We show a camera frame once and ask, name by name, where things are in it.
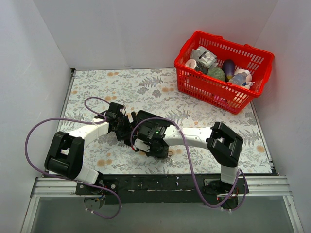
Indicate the black zippered tool case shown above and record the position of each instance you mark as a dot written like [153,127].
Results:
[142,117]

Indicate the clear plastic bottle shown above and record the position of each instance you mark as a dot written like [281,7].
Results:
[239,79]

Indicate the floral patterned table mat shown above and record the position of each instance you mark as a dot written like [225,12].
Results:
[155,91]

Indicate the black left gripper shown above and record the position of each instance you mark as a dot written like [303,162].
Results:
[127,124]

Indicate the white pink cup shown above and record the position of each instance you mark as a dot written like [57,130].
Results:
[191,63]

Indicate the green textured ball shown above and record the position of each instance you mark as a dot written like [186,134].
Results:
[217,73]

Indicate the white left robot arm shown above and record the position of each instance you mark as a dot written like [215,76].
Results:
[65,155]

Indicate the aluminium frame rail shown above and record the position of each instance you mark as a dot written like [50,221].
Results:
[258,186]

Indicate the grey foil snack pouch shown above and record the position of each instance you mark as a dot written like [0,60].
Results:
[204,56]

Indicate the red plastic shopping basket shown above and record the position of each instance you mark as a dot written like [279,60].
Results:
[224,95]

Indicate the silver thinning scissors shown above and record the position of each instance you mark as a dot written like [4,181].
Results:
[170,157]

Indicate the white round toy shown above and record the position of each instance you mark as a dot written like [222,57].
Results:
[248,82]

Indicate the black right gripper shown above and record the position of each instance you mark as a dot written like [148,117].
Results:
[140,131]

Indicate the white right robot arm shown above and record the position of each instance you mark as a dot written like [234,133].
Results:
[222,142]

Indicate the purple toy eggplant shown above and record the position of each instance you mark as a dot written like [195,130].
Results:
[228,68]

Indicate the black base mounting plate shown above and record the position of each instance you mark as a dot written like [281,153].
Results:
[157,188]

